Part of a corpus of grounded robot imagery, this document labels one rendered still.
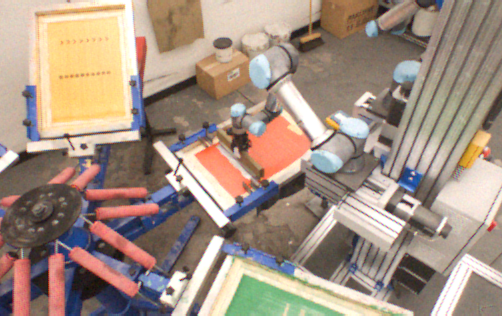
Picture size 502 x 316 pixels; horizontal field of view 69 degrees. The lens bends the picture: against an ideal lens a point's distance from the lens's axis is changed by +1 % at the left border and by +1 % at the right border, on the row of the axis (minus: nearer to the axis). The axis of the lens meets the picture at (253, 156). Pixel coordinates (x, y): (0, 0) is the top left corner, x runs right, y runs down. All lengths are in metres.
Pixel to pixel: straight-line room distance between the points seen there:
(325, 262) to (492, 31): 1.74
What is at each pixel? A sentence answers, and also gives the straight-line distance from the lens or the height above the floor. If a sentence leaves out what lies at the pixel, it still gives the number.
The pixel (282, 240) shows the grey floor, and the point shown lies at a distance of 2.85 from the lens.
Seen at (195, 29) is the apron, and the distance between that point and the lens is 3.95.
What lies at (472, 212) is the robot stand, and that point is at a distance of 1.71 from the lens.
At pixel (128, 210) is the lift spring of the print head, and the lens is 1.72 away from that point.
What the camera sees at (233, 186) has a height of 0.95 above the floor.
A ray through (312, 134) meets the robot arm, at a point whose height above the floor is 1.51.
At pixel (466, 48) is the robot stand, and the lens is 1.35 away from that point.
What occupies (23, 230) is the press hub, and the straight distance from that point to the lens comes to 1.65.
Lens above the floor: 2.49
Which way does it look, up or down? 48 degrees down
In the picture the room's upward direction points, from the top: 3 degrees counter-clockwise
